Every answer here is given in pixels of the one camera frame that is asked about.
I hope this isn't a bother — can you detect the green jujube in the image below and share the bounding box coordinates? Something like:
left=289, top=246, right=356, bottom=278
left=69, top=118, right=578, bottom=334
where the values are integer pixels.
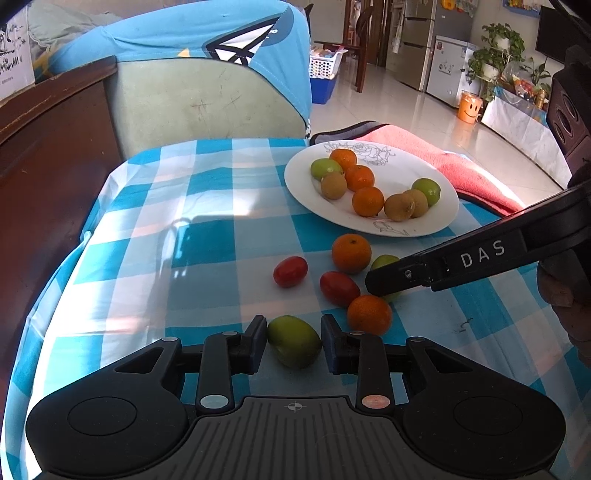
left=412, top=178, right=441, bottom=207
left=370, top=254, right=400, bottom=303
left=266, top=315, right=322, bottom=369
left=311, top=158, right=344, bottom=181

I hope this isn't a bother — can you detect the orange tangerine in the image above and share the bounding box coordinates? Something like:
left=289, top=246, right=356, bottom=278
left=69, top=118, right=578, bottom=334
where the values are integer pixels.
left=345, top=165, right=375, bottom=192
left=352, top=186, right=385, bottom=218
left=329, top=148, right=358, bottom=172
left=332, top=234, right=372, bottom=274
left=346, top=295, right=393, bottom=336

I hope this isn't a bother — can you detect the brown longan fruit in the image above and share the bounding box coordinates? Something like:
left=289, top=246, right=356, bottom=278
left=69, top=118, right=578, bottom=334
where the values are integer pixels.
left=321, top=172, right=348, bottom=200
left=384, top=193, right=415, bottom=222
left=405, top=189, right=430, bottom=218

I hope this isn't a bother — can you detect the red cherry tomato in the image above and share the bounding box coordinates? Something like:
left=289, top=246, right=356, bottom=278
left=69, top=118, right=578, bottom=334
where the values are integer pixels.
left=320, top=271, right=361, bottom=308
left=273, top=256, right=308, bottom=288

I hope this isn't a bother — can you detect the right hand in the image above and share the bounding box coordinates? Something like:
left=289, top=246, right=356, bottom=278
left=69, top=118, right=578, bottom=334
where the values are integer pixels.
left=537, top=251, right=590, bottom=367

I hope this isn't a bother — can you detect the pink towel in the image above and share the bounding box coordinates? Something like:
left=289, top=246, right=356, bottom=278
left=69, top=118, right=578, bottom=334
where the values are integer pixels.
left=310, top=121, right=525, bottom=217

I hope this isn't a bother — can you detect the white floral plate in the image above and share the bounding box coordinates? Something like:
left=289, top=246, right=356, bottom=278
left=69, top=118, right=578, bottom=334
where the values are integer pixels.
left=284, top=140, right=460, bottom=238

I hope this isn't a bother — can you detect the low tv stand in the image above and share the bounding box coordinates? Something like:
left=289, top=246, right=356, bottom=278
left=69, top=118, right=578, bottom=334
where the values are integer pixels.
left=482, top=86, right=572, bottom=189

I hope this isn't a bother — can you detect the blue checkered tablecloth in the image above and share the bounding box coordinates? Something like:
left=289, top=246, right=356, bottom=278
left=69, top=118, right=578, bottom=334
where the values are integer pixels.
left=1, top=139, right=590, bottom=479

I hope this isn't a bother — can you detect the green jujube on plate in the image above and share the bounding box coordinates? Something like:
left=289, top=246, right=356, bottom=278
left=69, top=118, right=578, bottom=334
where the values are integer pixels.
left=311, top=158, right=344, bottom=181

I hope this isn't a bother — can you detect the orange smiley bucket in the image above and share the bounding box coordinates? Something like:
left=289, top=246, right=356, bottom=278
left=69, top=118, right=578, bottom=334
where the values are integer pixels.
left=457, top=91, right=483, bottom=125

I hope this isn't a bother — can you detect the potted green plant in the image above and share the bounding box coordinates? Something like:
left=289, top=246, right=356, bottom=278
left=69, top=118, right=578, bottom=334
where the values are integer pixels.
left=467, top=23, right=525, bottom=103

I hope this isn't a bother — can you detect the white small fridge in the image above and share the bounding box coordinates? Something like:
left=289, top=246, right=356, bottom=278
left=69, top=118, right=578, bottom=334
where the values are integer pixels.
left=427, top=35, right=480, bottom=108

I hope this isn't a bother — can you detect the black television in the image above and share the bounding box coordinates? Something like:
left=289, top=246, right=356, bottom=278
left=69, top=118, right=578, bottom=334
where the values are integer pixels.
left=535, top=6, right=572, bottom=63

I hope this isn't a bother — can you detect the blue plastic bin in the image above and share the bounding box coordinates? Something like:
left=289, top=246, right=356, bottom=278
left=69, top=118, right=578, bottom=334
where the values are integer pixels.
left=310, top=77, right=337, bottom=105

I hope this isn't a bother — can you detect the white plastic basket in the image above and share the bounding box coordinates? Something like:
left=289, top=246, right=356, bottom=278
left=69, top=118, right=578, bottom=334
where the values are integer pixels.
left=308, top=45, right=349, bottom=80

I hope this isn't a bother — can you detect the silver refrigerator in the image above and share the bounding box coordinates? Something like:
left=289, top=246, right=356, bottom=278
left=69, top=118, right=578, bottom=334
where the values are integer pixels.
left=386, top=0, right=475, bottom=91

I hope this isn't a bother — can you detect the wooden chair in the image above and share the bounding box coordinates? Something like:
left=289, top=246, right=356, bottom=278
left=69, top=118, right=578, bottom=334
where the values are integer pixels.
left=321, top=1, right=386, bottom=93

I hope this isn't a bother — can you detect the brown wooden cabinet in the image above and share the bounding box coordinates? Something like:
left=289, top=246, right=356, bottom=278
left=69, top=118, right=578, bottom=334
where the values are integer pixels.
left=0, top=57, right=122, bottom=390

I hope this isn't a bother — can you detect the white milk carton box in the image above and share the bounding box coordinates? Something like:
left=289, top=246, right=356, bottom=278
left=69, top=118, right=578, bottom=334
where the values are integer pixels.
left=0, top=6, right=35, bottom=103

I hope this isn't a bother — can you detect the green blanket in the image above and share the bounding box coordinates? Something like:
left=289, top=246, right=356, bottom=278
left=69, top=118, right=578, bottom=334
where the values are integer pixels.
left=27, top=1, right=121, bottom=50

